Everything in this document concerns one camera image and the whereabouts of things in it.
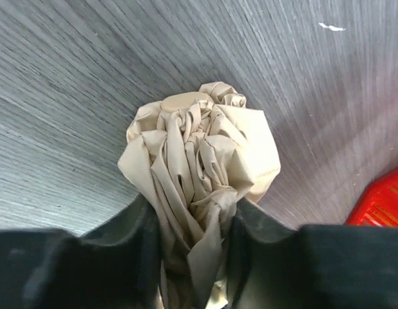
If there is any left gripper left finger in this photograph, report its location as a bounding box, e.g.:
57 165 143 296
0 196 162 308

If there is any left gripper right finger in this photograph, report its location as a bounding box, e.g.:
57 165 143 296
227 199 398 308

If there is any beige folding umbrella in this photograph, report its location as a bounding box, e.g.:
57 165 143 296
118 82 281 308

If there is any red plastic basket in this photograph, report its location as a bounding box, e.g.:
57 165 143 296
345 168 398 227

